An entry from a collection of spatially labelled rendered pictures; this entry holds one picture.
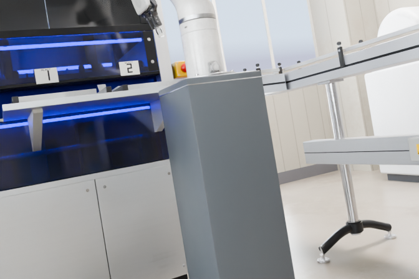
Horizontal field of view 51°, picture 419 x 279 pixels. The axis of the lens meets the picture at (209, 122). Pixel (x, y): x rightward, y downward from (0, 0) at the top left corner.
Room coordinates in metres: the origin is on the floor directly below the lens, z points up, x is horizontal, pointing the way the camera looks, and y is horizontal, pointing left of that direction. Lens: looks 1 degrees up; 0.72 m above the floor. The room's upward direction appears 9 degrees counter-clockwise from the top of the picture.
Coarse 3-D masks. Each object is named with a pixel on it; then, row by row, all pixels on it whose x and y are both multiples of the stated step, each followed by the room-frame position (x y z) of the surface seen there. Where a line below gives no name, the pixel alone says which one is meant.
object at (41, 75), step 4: (48, 68) 1.73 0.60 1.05; (52, 68) 1.74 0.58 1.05; (56, 68) 1.75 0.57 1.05; (36, 72) 1.71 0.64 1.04; (40, 72) 1.72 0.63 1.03; (44, 72) 1.73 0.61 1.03; (52, 72) 1.74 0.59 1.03; (56, 72) 1.74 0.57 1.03; (36, 76) 1.71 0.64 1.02; (40, 76) 1.72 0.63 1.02; (44, 76) 1.72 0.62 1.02; (52, 76) 1.74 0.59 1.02; (56, 76) 1.74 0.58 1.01; (36, 80) 1.71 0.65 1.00; (40, 80) 1.72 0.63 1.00; (44, 80) 1.72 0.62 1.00; (48, 80) 1.73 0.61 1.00; (52, 80) 1.74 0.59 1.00; (56, 80) 1.74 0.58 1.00
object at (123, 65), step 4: (136, 60) 1.89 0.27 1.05; (120, 64) 1.86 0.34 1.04; (124, 64) 1.87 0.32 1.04; (132, 64) 1.88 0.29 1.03; (136, 64) 1.89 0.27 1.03; (120, 68) 1.86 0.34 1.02; (124, 68) 1.86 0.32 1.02; (132, 68) 1.88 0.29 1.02; (136, 68) 1.89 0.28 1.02; (120, 72) 1.86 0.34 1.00; (124, 72) 1.86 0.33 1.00; (132, 72) 1.88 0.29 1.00; (136, 72) 1.89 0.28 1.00
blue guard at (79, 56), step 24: (0, 48) 1.66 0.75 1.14; (24, 48) 1.70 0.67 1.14; (48, 48) 1.74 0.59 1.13; (72, 48) 1.78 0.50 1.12; (96, 48) 1.82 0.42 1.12; (120, 48) 1.87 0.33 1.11; (144, 48) 1.91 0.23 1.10; (0, 72) 1.66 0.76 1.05; (24, 72) 1.70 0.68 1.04; (72, 72) 1.77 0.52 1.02; (96, 72) 1.81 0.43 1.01
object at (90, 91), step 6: (78, 90) 1.52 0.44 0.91; (84, 90) 1.53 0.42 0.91; (90, 90) 1.54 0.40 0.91; (96, 90) 1.55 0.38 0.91; (30, 96) 1.46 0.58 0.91; (36, 96) 1.46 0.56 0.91; (42, 96) 1.47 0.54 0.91; (48, 96) 1.48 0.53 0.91; (54, 96) 1.49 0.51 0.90; (60, 96) 1.50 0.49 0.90; (66, 96) 1.51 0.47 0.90; (72, 96) 1.51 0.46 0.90
